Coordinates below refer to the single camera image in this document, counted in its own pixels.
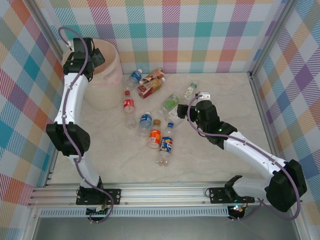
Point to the clear square white label bottle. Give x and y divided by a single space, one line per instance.
172 113

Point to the green label plastic bottle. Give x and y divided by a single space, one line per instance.
170 102

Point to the green cap white label bottle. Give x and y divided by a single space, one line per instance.
190 90

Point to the blue yellow label cola bottle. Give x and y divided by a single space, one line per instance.
165 145

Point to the tan drink white cap bottle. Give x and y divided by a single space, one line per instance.
162 80

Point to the orange label gold cap bottle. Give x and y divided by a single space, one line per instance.
154 136

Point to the red and gold drink carton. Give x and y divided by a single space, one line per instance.
147 92

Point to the blue label white cap bottle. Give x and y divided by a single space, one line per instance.
135 76

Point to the brown label plastic bottle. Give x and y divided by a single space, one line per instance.
156 73

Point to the red label cola bottle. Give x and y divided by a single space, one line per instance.
128 103

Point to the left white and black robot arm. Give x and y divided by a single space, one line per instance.
72 100

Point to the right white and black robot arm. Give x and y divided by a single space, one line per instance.
250 152

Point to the small black controller board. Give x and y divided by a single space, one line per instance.
237 211
98 213

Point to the grey metal panel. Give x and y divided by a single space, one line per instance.
162 230

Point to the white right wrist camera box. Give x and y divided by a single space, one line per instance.
203 95

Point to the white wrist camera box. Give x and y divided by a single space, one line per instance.
70 46
203 95

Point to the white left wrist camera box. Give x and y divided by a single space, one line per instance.
70 46

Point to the aluminium frame post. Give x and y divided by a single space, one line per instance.
41 17
273 37

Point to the aluminium mounting rail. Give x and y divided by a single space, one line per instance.
162 195

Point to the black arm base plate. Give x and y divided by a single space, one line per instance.
216 196
113 196

